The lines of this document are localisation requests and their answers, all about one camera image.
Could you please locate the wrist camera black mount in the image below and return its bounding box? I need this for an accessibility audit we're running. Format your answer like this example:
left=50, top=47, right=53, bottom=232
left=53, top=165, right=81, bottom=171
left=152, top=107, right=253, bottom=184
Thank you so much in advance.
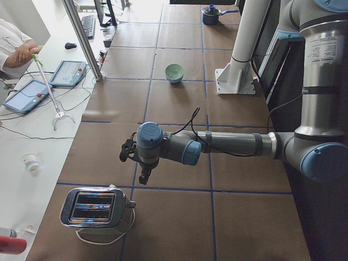
left=119, top=132, right=139, bottom=162

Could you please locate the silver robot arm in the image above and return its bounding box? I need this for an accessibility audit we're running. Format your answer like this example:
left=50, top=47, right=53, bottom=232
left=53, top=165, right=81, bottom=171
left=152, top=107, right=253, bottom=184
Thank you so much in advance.
left=133, top=1, right=347, bottom=184

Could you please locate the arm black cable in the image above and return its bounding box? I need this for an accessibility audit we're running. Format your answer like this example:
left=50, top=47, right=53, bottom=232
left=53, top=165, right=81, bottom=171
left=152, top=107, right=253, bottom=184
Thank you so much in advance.
left=163, top=107, right=256, bottom=157

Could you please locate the long reach grabber tool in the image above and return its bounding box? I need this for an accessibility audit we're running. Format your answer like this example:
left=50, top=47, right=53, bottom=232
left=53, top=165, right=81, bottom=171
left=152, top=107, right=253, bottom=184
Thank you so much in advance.
left=31, top=54, right=75, bottom=131

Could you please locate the near blue teach pendant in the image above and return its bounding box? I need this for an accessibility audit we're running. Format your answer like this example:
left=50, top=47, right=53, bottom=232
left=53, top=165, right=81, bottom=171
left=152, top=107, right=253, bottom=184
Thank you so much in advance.
left=2, top=79, right=49, bottom=114

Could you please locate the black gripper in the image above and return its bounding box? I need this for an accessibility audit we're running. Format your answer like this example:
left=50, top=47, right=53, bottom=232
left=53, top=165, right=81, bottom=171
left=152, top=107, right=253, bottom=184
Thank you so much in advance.
left=139, top=159, right=159, bottom=185

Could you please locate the black computer mouse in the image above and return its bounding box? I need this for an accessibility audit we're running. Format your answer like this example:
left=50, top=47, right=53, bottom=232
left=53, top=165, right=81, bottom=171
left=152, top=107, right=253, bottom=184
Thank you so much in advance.
left=65, top=42, right=77, bottom=50

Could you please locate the paper cup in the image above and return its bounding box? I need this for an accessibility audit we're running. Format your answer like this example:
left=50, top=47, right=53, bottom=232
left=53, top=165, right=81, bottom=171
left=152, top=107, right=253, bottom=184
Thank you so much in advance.
left=21, top=153, right=39, bottom=171

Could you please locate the red bottle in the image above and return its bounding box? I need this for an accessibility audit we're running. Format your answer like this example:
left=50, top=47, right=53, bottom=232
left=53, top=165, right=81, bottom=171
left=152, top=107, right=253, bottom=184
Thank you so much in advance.
left=0, top=235, right=27, bottom=254

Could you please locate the cream white toaster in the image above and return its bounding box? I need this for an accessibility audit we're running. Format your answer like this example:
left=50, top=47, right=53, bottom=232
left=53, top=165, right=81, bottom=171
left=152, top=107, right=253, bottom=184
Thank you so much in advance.
left=60, top=186, right=136, bottom=236

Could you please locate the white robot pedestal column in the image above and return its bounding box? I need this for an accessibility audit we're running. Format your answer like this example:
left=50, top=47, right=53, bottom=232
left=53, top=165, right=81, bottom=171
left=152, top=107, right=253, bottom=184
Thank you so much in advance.
left=215, top=0, right=271, bottom=95

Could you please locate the blue bowl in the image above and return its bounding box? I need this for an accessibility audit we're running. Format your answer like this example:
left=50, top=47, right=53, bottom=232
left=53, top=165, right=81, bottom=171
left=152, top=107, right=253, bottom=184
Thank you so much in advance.
left=166, top=75, right=183, bottom=84

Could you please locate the aluminium frame post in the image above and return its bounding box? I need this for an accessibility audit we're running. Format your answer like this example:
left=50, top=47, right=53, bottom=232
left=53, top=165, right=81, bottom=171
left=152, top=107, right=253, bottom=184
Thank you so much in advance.
left=62, top=0, right=103, bottom=82

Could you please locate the far blue teach pendant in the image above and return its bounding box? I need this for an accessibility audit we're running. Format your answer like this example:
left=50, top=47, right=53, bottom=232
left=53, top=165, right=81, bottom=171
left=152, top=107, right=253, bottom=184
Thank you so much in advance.
left=48, top=60, right=86, bottom=89

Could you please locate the white toaster power cable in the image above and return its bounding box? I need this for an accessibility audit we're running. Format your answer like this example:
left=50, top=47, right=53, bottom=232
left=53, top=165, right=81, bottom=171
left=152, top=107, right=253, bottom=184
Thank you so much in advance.
left=74, top=209, right=135, bottom=245

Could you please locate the person in white shirt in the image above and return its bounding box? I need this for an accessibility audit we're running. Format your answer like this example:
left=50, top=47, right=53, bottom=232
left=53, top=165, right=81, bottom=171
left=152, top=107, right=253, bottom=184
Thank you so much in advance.
left=1, top=19, right=42, bottom=79

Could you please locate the green bowl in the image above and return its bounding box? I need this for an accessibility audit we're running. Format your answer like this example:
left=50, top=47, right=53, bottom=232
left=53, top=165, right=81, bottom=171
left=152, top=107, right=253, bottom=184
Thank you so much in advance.
left=165, top=64, right=184, bottom=78

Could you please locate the black keyboard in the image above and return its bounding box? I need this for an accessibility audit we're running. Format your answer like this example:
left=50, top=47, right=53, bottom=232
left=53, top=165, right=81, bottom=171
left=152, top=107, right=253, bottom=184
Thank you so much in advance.
left=81, top=15, right=96, bottom=39

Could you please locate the blue saucepan with glass lid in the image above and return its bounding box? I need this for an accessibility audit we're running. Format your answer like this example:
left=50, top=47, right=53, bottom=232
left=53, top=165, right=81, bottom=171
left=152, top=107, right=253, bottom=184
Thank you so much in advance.
left=201, top=4, right=239, bottom=25

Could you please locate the black monitor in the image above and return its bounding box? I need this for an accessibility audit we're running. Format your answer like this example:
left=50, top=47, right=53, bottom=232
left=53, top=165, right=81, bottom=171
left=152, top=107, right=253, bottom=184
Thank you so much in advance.
left=94, top=0, right=117, bottom=28

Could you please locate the blue teach pendant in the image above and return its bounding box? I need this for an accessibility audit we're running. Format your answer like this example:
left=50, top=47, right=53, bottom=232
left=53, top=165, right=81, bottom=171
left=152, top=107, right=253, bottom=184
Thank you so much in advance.
left=2, top=79, right=49, bottom=114
left=48, top=60, right=86, bottom=89

